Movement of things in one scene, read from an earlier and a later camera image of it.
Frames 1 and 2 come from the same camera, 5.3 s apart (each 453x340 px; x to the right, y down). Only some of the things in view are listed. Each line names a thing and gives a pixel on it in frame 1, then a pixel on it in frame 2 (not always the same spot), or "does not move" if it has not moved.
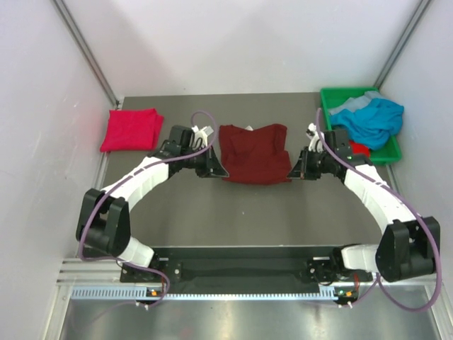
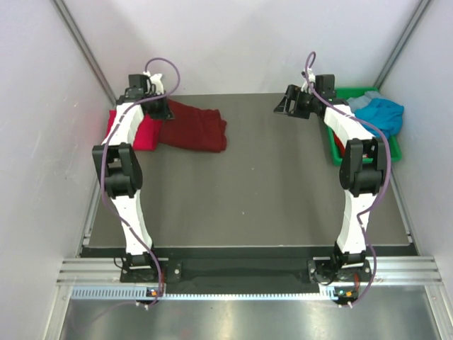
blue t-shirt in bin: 373,124 does not move
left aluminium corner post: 87,52 does not move
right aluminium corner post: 404,38 does not move
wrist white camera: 313,134 to 311,78
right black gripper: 301,170 to 292,94
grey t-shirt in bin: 357,103 does not move
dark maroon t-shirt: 255,156 to 193,127
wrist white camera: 199,139 to 156,79
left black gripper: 211,166 to 164,112
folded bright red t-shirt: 132,129 does not move
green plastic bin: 390,151 does not move
